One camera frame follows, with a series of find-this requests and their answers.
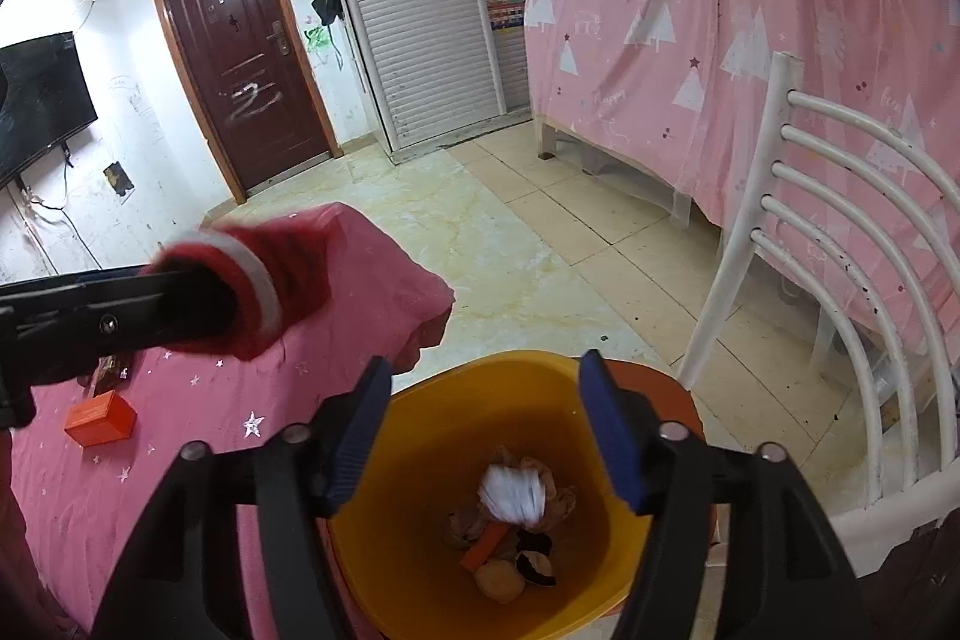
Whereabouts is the white metal chair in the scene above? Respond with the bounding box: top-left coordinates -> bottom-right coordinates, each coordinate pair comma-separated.
600,51 -> 960,581

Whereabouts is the brown door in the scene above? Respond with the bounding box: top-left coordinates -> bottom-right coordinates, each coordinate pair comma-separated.
148,0 -> 344,206

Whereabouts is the wooden bed frame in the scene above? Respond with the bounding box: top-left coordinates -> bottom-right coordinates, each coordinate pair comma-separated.
534,111 -> 695,230

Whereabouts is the white paper wrapper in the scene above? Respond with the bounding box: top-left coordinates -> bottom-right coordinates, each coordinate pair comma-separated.
480,464 -> 546,525

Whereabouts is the pink and black sock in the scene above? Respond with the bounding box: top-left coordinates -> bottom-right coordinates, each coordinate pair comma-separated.
514,530 -> 560,587

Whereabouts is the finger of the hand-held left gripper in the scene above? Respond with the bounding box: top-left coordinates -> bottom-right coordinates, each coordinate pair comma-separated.
0,280 -> 239,390
0,267 -> 188,311

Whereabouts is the lavender sock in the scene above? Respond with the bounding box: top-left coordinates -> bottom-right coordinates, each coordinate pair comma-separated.
448,503 -> 488,551

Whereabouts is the beige sock ball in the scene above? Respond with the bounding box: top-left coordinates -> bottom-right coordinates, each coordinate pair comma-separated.
474,559 -> 526,605

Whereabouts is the red sock with white trim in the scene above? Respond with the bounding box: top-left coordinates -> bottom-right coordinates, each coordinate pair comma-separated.
142,212 -> 335,362

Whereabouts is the black television cable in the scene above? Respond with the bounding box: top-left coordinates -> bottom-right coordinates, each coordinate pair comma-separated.
15,141 -> 106,270

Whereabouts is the dark brown packet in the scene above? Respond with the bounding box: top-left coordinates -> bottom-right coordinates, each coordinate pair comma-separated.
91,351 -> 134,397

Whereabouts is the white shutter wardrobe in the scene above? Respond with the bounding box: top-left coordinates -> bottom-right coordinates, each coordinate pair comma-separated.
311,0 -> 535,155

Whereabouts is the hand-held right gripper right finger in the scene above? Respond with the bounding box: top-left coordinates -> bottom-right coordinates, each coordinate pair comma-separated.
579,350 -> 875,640

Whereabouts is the wall-mounted black television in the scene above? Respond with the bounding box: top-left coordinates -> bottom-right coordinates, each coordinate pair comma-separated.
0,31 -> 100,190

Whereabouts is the yellow plastic bin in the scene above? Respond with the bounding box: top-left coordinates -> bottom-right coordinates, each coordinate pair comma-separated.
326,350 -> 717,640

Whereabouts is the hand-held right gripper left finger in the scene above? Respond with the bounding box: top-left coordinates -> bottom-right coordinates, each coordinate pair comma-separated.
90,355 -> 395,640

